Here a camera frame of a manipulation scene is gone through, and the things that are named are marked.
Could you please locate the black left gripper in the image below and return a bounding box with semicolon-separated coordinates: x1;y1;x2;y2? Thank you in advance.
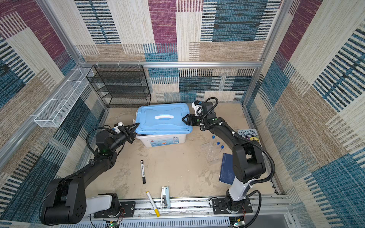
110;123;140;154

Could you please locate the white plastic storage bin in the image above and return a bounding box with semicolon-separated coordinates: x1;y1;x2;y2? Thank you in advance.
136;134;187;148

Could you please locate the blue plastic bin lid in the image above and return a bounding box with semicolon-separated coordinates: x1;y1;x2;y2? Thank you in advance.
136;103;193;135

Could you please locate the blue capped test tube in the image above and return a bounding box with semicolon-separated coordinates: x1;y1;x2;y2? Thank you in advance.
212;142;221;156
215;145;224;156
208;135;215;151

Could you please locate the clear test tube rack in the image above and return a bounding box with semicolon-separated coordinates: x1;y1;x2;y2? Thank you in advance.
201;143;221;164

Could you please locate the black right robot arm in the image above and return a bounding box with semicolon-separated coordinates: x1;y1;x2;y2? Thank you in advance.
182;102;266;213

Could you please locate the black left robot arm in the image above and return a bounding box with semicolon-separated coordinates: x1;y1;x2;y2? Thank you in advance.
39;123;139;226

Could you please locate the black marker pen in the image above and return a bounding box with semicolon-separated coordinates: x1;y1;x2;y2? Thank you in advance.
140;160;146;184

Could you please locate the colourful treehouse book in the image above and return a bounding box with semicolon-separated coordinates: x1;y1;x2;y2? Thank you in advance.
238;129;260;144

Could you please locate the dark blue book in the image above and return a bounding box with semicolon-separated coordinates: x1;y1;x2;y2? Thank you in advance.
219;153;235;185

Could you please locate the white yellow marker pen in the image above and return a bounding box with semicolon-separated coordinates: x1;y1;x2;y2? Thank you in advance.
146;191;161;217

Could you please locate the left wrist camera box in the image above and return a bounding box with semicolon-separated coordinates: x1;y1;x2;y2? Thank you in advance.
113;122;124;134

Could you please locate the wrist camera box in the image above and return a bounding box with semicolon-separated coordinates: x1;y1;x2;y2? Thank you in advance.
192;100;202;116
113;122;124;134

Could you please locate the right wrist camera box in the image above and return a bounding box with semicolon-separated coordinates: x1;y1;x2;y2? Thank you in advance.
192;100;202;116

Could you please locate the black corrugated right cable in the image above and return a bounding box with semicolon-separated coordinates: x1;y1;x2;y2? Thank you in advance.
199;97;276;228

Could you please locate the black corrugated cable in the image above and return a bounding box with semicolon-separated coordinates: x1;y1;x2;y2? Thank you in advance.
199;97;276;228
86;126;116;156

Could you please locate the black corrugated left cable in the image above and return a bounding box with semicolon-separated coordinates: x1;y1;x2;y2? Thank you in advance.
86;126;116;156

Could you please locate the black wire mesh shelf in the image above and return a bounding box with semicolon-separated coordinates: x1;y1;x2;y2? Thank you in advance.
86;65;151;108

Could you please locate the metal clamp bracket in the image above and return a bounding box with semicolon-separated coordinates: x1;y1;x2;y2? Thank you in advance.
160;186;171;209

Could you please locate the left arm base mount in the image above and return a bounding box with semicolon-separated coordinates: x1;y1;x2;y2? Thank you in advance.
93;193;136;219

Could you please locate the white wire mesh basket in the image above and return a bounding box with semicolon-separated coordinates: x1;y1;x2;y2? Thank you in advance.
34;67;90;128

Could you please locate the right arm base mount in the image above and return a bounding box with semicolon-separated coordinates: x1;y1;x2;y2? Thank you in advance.
208;191;253;214

